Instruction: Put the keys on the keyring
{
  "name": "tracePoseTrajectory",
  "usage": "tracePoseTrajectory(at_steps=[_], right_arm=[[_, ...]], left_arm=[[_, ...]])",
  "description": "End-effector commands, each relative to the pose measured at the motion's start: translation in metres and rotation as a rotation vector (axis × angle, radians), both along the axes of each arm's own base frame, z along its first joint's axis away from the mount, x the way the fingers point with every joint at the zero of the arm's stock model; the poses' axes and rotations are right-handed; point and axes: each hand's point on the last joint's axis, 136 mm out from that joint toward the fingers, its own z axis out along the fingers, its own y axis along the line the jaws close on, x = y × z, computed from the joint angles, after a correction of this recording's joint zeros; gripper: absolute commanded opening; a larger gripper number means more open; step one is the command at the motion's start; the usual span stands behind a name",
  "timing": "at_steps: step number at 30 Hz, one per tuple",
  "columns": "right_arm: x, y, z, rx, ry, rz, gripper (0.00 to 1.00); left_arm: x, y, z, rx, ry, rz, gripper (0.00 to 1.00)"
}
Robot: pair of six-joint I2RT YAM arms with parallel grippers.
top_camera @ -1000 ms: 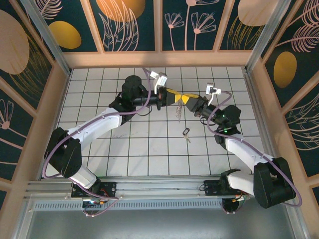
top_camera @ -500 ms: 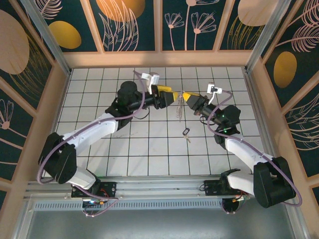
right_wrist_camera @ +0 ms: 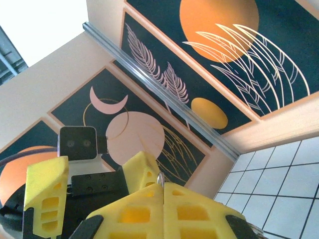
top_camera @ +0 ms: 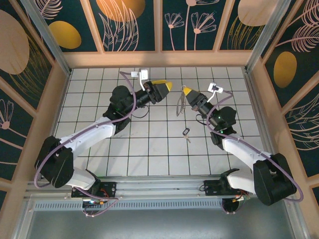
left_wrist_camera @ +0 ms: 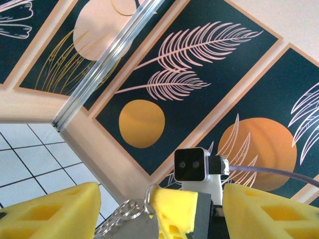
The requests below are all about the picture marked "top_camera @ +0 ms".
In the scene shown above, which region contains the grey metal panel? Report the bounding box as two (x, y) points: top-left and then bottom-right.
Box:
(14, 210), (307, 239)

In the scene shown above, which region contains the aluminium side rail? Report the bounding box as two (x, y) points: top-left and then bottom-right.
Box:
(243, 72), (279, 175)

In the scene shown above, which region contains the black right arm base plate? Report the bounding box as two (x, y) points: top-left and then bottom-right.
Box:
(202, 179), (250, 197)

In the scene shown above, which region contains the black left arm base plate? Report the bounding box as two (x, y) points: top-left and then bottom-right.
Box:
(71, 181), (118, 199)

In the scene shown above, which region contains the aluminium corner post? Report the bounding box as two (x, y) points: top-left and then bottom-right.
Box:
(19, 0), (73, 76)
(245, 0), (285, 73)

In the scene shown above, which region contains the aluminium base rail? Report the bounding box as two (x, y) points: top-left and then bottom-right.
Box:
(23, 175), (296, 201)

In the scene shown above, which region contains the slotted grey cable duct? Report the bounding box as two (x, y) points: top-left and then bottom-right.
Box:
(31, 200), (225, 212)

